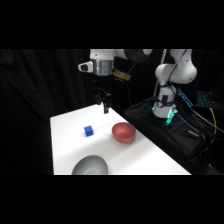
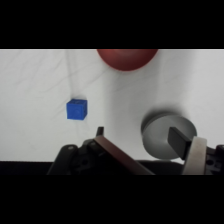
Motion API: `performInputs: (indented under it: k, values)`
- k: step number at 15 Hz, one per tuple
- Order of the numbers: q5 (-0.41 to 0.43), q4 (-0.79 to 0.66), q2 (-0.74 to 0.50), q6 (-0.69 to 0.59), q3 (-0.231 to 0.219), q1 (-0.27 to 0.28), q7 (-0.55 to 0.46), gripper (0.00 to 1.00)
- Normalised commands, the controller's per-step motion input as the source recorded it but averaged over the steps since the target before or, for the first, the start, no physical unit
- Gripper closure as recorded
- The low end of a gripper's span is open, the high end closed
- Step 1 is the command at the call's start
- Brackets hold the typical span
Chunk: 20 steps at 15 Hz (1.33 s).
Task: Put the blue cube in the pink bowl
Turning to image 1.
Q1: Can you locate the grey bowl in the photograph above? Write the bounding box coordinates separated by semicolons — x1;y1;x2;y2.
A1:
71;154;109;176

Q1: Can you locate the blue plastic bracket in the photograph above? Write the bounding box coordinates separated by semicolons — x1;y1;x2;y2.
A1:
176;87;195;108

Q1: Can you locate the blue cube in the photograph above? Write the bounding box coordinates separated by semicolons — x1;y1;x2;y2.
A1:
83;125;95;137

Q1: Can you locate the black pen with blue tip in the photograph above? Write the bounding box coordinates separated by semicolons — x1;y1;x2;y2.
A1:
181;127;201;139

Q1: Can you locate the black robot stand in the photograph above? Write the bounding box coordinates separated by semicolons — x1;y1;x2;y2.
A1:
123;97;209;176

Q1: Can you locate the black curtain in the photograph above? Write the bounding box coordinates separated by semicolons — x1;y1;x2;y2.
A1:
0;49;224;176

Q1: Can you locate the white cable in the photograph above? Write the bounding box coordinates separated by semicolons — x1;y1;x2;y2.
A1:
190;107;224;135

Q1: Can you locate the pink bowl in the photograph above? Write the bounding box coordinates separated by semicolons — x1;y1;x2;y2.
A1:
111;121;137;145

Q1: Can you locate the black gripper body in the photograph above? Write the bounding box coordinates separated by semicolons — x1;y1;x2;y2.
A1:
93;74;113;104

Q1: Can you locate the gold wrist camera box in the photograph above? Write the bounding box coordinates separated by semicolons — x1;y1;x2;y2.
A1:
112;68;132;82

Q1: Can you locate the device with cyan lights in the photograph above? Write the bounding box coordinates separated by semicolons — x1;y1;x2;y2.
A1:
195;90;216;108

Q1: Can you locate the yellow cable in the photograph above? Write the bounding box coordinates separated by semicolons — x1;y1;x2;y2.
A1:
208;107;218;146

